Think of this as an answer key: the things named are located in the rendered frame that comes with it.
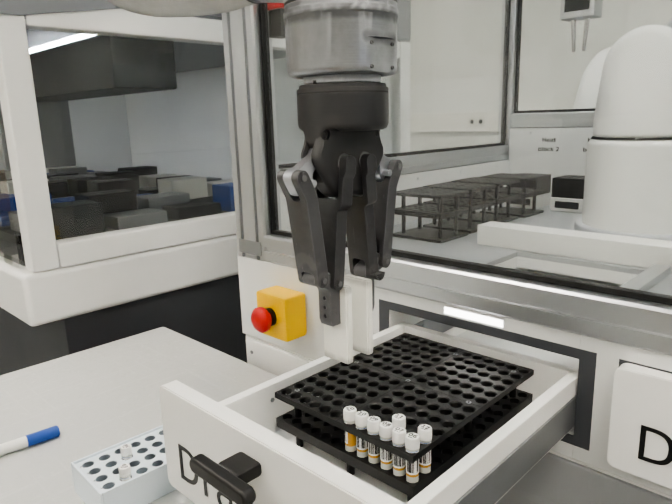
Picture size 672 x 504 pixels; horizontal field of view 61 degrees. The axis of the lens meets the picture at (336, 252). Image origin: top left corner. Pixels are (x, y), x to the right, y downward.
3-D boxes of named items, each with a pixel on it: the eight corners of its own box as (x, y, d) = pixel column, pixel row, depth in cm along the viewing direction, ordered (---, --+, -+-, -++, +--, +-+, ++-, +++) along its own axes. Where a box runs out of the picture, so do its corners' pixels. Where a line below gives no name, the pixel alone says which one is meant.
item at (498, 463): (391, 611, 41) (390, 537, 39) (191, 468, 58) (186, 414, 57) (600, 404, 69) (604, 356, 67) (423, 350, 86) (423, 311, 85)
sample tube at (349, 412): (342, 451, 55) (341, 407, 54) (354, 448, 55) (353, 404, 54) (347, 458, 53) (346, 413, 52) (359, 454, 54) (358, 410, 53)
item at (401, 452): (412, 463, 48) (412, 456, 47) (274, 397, 60) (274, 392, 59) (425, 453, 49) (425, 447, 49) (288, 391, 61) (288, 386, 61)
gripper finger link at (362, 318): (342, 275, 52) (347, 273, 53) (344, 347, 54) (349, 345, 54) (367, 280, 50) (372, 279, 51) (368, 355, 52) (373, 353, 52)
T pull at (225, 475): (245, 512, 42) (243, 495, 41) (188, 471, 47) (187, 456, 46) (282, 488, 44) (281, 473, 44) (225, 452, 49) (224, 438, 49)
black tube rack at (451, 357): (412, 523, 49) (412, 456, 47) (277, 447, 61) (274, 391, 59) (531, 422, 64) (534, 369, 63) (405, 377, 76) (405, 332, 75)
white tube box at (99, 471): (104, 526, 61) (100, 494, 60) (74, 491, 67) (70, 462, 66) (206, 474, 69) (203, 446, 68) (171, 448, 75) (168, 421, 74)
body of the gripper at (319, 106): (339, 76, 41) (343, 205, 43) (411, 79, 47) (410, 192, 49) (272, 83, 46) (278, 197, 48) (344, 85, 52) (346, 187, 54)
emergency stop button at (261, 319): (265, 336, 87) (263, 311, 86) (248, 330, 90) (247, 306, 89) (280, 331, 89) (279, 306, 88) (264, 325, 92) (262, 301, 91)
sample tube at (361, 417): (363, 464, 52) (362, 418, 51) (353, 459, 53) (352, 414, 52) (372, 458, 53) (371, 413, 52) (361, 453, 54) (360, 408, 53)
